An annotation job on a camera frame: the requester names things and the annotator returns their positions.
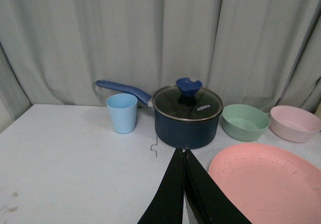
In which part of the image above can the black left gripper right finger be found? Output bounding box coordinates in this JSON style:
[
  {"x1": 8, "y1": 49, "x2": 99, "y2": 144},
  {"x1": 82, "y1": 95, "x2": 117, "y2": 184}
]
[{"x1": 182, "y1": 149, "x2": 251, "y2": 223}]

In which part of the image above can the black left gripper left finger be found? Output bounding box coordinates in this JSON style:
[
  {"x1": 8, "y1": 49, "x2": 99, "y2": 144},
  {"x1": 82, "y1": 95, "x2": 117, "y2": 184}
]
[{"x1": 138, "y1": 148, "x2": 185, "y2": 223}]

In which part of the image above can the pink plastic plate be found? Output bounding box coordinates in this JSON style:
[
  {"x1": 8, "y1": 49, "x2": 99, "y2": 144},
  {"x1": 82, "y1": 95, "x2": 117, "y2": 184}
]
[{"x1": 209, "y1": 143, "x2": 320, "y2": 223}]

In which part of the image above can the green plastic bowl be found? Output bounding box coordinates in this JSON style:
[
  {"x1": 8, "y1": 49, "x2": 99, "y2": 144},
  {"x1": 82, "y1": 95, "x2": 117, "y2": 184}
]
[{"x1": 221, "y1": 104, "x2": 270, "y2": 142}]

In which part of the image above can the dark blue saucepan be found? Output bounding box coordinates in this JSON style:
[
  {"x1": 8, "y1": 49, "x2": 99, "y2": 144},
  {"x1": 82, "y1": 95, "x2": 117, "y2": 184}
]
[{"x1": 95, "y1": 80, "x2": 222, "y2": 149}]

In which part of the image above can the glass pot lid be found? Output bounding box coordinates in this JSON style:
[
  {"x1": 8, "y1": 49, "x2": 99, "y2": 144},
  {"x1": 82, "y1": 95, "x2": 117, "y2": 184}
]
[{"x1": 152, "y1": 78, "x2": 223, "y2": 122}]

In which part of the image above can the pink plastic bowl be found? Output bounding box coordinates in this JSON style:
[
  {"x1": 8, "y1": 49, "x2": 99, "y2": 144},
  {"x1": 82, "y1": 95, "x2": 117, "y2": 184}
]
[{"x1": 270, "y1": 105, "x2": 320, "y2": 143}]

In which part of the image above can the grey curtain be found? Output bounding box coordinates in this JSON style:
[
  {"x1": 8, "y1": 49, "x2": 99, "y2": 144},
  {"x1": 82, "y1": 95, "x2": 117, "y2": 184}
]
[{"x1": 1, "y1": 0, "x2": 320, "y2": 130}]

